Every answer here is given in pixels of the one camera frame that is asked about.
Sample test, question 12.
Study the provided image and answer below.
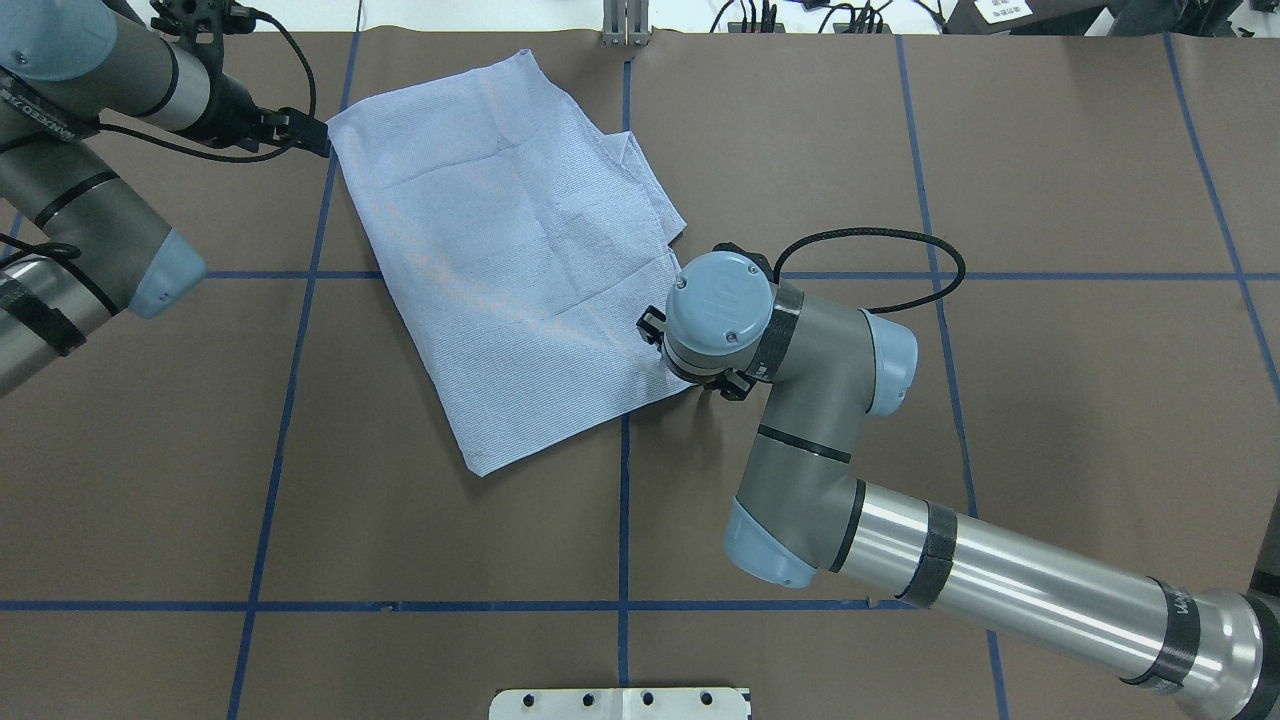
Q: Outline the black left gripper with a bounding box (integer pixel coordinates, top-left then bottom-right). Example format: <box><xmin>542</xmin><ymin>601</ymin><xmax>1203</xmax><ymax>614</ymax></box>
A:
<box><xmin>205</xmin><ymin>76</ymin><xmax>332</xmax><ymax>159</ymax></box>

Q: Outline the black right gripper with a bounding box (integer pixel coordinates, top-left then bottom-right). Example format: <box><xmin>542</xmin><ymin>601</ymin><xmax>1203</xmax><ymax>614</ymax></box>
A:
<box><xmin>636</xmin><ymin>307</ymin><xmax>756</xmax><ymax>402</ymax></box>

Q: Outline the light blue striped shirt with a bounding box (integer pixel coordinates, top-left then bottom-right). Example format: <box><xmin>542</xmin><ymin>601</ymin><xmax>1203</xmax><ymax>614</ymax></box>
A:
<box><xmin>329</xmin><ymin>49</ymin><xmax>687</xmax><ymax>477</ymax></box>

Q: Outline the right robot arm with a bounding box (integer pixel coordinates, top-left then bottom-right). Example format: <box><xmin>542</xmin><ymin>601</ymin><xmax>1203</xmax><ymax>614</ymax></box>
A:
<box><xmin>636</xmin><ymin>243</ymin><xmax>1277</xmax><ymax>719</ymax></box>

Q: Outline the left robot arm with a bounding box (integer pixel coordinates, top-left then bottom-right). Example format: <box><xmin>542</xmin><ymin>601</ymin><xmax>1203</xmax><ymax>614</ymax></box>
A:
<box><xmin>1</xmin><ymin>1</ymin><xmax>332</xmax><ymax>393</ymax></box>

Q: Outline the aluminium frame post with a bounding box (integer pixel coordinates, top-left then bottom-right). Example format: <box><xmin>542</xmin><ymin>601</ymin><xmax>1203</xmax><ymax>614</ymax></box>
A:
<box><xmin>602</xmin><ymin>0</ymin><xmax>652</xmax><ymax>47</ymax></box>

